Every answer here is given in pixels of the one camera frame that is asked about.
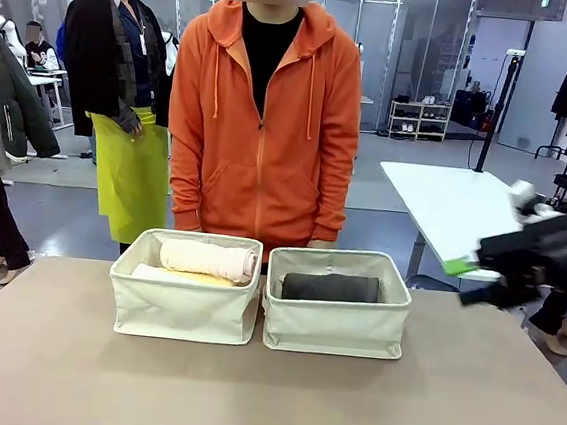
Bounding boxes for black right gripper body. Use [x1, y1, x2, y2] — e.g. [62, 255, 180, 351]
[471, 203, 567, 296]

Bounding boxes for dark grey towel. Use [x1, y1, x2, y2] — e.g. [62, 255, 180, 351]
[279, 268, 383, 309]

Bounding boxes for yellow towel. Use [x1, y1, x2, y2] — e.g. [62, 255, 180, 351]
[153, 265, 238, 290]

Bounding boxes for pink towel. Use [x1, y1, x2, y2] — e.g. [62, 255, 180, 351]
[156, 237, 261, 287]

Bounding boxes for person's right forearm orange sleeve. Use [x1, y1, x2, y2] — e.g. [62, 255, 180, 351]
[163, 150, 210, 234]

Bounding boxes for person's left forearm orange sleeve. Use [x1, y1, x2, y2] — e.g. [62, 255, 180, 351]
[310, 165, 358, 245]

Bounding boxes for white work table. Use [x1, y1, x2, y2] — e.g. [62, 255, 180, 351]
[368, 159, 529, 291]

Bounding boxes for black pole stand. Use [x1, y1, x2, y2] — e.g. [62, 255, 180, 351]
[472, 45, 526, 176]

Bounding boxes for cream fabric storage basket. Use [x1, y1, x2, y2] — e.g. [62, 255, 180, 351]
[103, 223, 266, 348]
[258, 240, 417, 363]

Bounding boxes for white shoe rack with shoes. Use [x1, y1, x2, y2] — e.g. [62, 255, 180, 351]
[386, 97, 454, 144]

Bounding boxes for black suitcases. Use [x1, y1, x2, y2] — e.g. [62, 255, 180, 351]
[449, 85, 492, 131]

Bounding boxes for person in orange hoodie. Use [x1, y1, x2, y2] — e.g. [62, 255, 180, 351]
[154, 0, 374, 273]

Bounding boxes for figure with yellow apron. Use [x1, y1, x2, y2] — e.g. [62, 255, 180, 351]
[42, 0, 189, 257]

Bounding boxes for small white desk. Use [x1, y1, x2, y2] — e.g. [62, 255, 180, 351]
[20, 65, 70, 127]

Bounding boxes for seated person in dark jacket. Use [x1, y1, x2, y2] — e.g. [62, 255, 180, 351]
[19, 19, 65, 74]

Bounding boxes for mannequin in dark puffer coat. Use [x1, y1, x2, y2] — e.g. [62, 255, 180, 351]
[0, 13, 75, 291]

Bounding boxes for bare white mannequin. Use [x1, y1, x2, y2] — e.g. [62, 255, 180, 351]
[0, 13, 32, 68]

